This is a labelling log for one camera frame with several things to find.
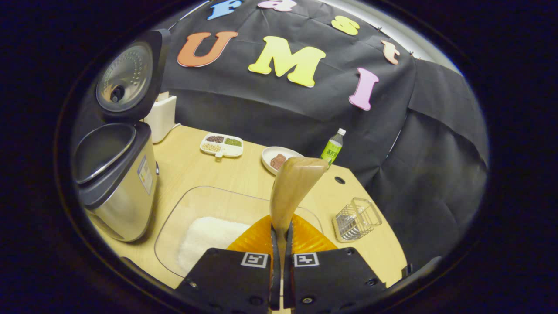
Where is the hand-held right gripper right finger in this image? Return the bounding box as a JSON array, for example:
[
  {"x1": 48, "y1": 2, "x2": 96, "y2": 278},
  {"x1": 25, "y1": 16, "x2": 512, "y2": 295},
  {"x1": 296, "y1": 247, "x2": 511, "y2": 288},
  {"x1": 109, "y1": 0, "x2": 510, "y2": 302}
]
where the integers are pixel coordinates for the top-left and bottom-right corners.
[{"x1": 283, "y1": 214, "x2": 388, "y2": 314}]

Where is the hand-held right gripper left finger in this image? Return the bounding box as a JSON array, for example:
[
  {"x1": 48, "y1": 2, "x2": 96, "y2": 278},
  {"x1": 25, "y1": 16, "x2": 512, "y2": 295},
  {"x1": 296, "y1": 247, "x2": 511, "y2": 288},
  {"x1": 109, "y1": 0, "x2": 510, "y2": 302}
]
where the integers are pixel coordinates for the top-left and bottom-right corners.
[{"x1": 174, "y1": 214, "x2": 282, "y2": 314}]

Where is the white rice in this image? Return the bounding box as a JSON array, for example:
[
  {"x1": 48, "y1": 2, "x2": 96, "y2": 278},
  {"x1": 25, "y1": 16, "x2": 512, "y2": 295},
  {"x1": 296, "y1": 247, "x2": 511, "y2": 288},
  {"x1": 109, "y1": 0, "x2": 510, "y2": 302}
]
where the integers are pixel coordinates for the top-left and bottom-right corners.
[{"x1": 177, "y1": 216, "x2": 252, "y2": 274}]

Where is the wooden spoon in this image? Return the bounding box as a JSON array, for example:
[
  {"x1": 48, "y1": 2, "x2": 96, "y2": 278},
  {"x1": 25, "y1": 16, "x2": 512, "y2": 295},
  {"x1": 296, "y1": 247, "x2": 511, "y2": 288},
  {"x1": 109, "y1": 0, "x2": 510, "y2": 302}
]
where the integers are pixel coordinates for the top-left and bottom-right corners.
[{"x1": 269, "y1": 157, "x2": 329, "y2": 264}]

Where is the clear chopstick holder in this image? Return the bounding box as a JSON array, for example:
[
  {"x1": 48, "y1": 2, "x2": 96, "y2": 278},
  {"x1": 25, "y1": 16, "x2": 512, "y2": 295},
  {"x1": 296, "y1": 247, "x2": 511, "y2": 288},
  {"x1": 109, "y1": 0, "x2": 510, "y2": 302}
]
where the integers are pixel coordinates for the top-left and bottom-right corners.
[{"x1": 332, "y1": 197, "x2": 383, "y2": 243}]

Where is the dark grey rice cooker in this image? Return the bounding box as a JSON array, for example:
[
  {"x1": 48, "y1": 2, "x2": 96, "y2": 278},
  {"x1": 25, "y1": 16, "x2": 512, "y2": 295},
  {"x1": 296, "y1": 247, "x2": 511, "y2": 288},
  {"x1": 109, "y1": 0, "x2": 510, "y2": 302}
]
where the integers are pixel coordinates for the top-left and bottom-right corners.
[{"x1": 72, "y1": 28, "x2": 171, "y2": 243}]

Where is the clear plastic container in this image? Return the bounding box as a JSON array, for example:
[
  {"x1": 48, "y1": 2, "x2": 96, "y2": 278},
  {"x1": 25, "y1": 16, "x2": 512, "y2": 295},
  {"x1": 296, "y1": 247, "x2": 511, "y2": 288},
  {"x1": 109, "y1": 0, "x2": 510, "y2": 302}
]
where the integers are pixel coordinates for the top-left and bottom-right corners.
[{"x1": 153, "y1": 185, "x2": 324, "y2": 280}]

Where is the white round plate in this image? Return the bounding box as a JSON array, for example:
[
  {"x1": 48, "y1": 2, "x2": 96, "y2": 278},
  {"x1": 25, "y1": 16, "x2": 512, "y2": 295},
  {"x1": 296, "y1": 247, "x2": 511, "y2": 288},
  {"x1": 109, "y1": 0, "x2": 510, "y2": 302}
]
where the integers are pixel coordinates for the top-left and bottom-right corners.
[{"x1": 261, "y1": 146, "x2": 305, "y2": 176}]

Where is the green label drink bottle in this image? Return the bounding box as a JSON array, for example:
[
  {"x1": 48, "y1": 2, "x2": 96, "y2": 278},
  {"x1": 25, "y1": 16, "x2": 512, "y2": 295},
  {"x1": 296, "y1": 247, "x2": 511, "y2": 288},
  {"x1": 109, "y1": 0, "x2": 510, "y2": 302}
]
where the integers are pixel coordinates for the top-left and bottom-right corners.
[{"x1": 321, "y1": 128, "x2": 347, "y2": 167}]

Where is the white divided bean dish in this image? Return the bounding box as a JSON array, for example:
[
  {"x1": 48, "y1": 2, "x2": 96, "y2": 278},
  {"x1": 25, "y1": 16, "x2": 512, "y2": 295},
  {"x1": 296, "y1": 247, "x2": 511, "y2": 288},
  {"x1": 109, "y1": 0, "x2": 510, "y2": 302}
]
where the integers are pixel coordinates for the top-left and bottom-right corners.
[{"x1": 200, "y1": 133, "x2": 244, "y2": 159}]

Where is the white toaster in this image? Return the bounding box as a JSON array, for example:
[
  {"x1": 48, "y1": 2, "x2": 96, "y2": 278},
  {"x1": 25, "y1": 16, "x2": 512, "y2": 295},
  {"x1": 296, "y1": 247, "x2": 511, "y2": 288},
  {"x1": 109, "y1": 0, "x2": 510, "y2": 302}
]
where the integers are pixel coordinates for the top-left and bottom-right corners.
[{"x1": 144, "y1": 92, "x2": 177, "y2": 144}]

